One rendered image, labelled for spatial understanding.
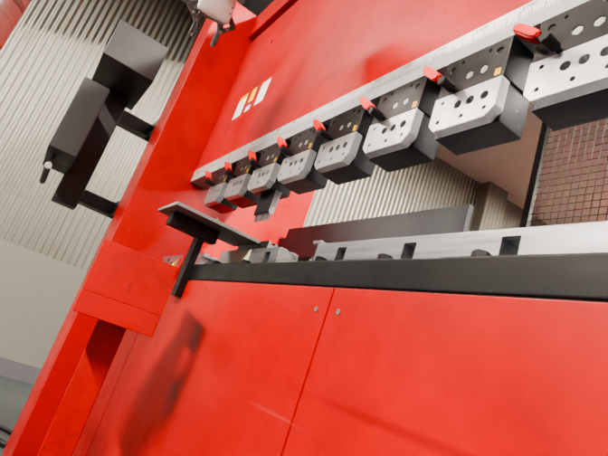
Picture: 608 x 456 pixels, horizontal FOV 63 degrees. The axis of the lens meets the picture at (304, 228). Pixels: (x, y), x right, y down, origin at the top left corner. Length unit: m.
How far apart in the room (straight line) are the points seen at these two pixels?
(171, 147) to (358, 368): 1.83
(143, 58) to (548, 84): 2.08
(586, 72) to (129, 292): 0.87
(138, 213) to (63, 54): 2.60
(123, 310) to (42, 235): 3.26
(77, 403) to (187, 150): 1.49
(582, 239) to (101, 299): 0.83
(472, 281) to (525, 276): 0.06
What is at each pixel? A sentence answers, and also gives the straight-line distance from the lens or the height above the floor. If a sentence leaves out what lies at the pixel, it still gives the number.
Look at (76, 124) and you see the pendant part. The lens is 2.44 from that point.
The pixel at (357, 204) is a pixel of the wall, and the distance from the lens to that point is 5.13.
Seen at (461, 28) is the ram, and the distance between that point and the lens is 1.12.
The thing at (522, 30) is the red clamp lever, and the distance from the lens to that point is 0.91.
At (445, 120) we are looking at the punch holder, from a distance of 0.96.
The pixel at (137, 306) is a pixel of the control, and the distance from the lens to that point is 1.06.
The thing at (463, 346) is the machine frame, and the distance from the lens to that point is 0.57.
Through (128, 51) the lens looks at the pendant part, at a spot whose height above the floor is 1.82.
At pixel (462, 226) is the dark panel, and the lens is 1.60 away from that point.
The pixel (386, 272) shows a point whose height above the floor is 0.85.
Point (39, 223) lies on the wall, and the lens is 4.30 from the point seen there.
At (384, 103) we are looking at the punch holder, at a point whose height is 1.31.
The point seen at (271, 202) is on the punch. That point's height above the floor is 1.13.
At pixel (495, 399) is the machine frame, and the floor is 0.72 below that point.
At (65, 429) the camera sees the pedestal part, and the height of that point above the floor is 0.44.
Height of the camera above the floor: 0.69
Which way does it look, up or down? 16 degrees up
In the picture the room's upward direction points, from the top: 19 degrees clockwise
